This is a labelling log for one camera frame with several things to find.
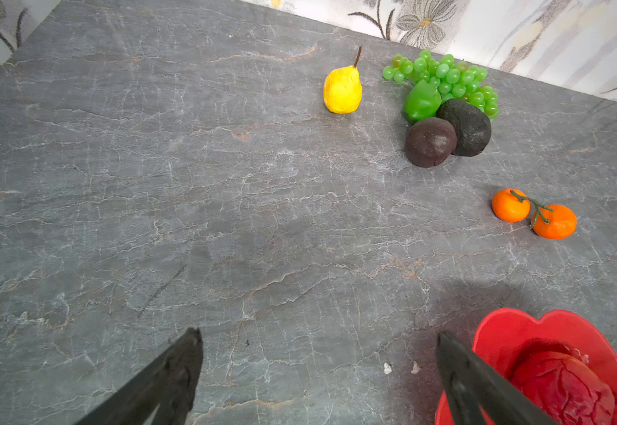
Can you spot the green lime fruit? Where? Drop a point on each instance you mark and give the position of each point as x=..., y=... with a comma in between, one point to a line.
x=423, y=102

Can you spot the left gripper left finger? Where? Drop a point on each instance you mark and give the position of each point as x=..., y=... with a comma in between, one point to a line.
x=162, y=392

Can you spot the plain orange tangerine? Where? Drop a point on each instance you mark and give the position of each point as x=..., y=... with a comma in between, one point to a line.
x=554, y=222

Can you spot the green grape bunch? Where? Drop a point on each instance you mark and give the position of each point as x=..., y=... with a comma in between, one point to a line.
x=452, y=79

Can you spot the dark red pomegranate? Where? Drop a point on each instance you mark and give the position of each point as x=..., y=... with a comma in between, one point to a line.
x=565, y=388

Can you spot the red flower-shaped fruit bowl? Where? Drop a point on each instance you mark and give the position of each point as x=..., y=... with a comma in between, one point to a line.
x=507, y=337

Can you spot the dark avocado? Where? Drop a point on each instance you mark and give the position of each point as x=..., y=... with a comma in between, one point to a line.
x=472, y=126

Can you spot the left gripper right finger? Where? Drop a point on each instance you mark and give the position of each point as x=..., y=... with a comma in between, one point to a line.
x=475, y=392

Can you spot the orange tangerine with stem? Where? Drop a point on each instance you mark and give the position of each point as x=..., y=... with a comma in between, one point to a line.
x=512, y=206

